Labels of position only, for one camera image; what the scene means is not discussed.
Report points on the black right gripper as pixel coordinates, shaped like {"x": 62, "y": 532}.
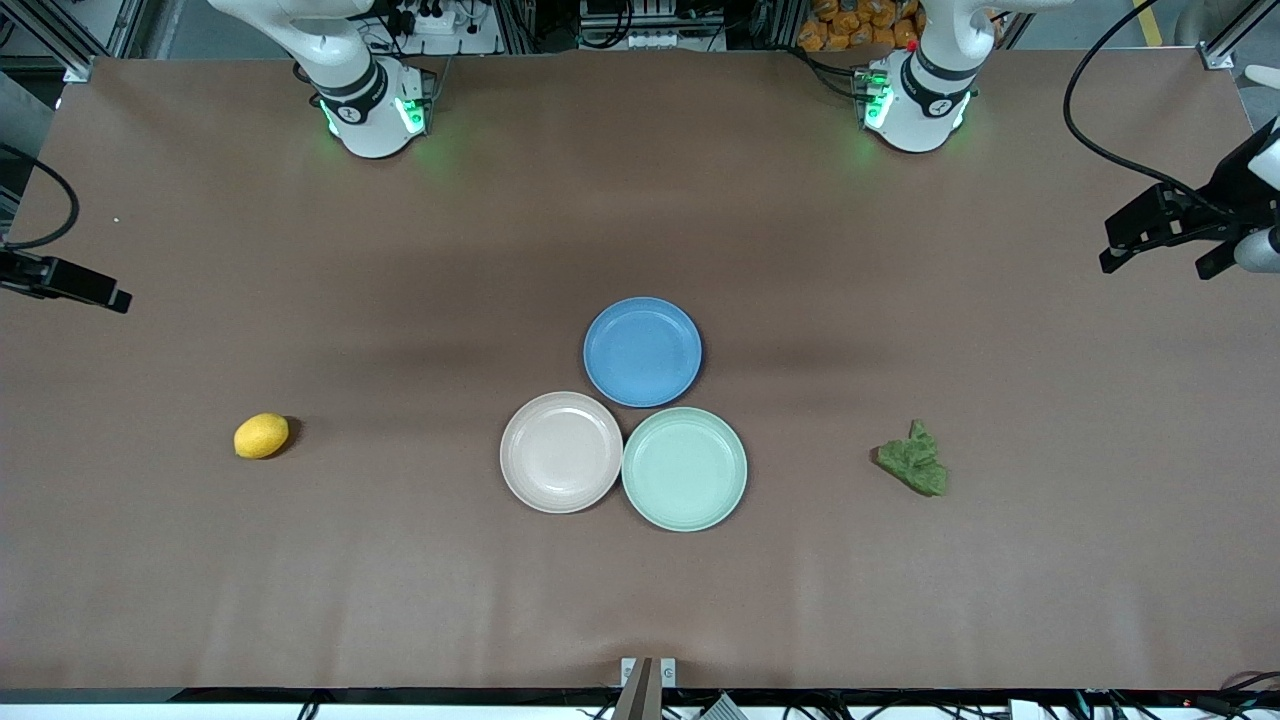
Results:
{"x": 50, "y": 277}

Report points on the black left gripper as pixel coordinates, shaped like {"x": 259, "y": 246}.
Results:
{"x": 1229, "y": 189}

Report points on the yellow lemon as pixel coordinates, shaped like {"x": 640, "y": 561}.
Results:
{"x": 261, "y": 436}

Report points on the green lettuce leaf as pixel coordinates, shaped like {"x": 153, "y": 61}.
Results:
{"x": 915, "y": 465}

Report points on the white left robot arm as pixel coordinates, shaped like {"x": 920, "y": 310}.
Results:
{"x": 925, "y": 100}

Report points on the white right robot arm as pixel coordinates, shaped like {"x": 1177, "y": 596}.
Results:
{"x": 365, "y": 110}

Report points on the white rounded object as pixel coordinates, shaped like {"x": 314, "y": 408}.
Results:
{"x": 1265, "y": 78}

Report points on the pile of orange items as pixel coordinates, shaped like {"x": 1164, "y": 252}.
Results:
{"x": 850, "y": 20}

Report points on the brown table mat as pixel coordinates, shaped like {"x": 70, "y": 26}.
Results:
{"x": 400, "y": 550}

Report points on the white power strip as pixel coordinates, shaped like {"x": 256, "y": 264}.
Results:
{"x": 470, "y": 40}

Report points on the beige round plate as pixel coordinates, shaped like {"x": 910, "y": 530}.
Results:
{"x": 560, "y": 452}

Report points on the blue round plate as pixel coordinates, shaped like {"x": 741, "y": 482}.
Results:
{"x": 640, "y": 350}

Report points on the pale green round plate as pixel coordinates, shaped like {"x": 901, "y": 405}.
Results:
{"x": 685, "y": 470}

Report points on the grey ribbed adapter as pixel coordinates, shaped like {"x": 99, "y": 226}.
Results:
{"x": 722, "y": 710}

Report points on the aluminium frame post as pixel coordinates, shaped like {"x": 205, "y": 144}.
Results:
{"x": 78, "y": 68}
{"x": 1215, "y": 55}

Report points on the white mounting bracket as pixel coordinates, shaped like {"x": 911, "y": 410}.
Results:
{"x": 669, "y": 672}

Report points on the brown camera mount pole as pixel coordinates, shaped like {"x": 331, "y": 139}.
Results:
{"x": 640, "y": 700}

